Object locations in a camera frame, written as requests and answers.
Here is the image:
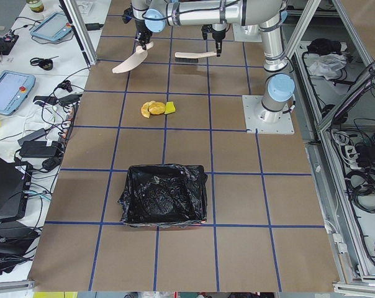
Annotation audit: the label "black power adapter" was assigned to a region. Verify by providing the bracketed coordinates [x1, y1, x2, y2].
[19, 141, 63, 158]

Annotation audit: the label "lower teach pendant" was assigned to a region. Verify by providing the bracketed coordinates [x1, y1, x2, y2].
[0, 70, 36, 115]

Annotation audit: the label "upper teach pendant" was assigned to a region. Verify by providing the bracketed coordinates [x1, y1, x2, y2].
[30, 12, 72, 42]

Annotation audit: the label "white crumpled cloth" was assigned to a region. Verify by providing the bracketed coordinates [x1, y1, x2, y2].
[308, 53, 347, 80]

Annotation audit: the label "black tape roll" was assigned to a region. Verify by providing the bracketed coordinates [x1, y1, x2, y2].
[40, 60, 53, 71]

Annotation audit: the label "black handled scissors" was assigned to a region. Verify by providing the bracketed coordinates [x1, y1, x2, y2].
[29, 56, 58, 66]

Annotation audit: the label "beige plastic dustpan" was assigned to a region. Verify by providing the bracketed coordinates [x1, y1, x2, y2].
[112, 42, 154, 73]

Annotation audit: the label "teach pendant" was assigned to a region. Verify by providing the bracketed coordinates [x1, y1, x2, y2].
[30, 12, 72, 42]
[0, 70, 36, 115]

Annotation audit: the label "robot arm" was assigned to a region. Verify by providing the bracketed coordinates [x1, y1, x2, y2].
[131, 1, 177, 50]
[150, 1, 295, 124]

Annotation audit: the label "black lined bin left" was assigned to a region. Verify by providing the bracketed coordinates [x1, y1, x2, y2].
[118, 164, 208, 227]

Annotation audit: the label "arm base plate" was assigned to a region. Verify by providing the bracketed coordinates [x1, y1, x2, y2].
[233, 24, 262, 43]
[242, 95, 295, 135]

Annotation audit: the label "black laptop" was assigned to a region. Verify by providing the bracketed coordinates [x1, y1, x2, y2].
[0, 158, 27, 222]

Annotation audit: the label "aluminium frame post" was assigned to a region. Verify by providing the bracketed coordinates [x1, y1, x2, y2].
[59, 0, 97, 67]

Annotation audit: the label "yellow sponge piece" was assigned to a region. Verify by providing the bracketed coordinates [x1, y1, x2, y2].
[165, 101, 176, 115]

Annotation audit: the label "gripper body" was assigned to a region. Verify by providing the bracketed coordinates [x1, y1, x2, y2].
[201, 24, 227, 50]
[135, 20, 153, 43]

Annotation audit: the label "beige hand brush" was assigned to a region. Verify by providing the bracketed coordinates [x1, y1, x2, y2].
[174, 51, 219, 63]

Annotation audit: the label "orange peel trash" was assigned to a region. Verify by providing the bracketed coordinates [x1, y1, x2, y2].
[140, 101, 166, 119]

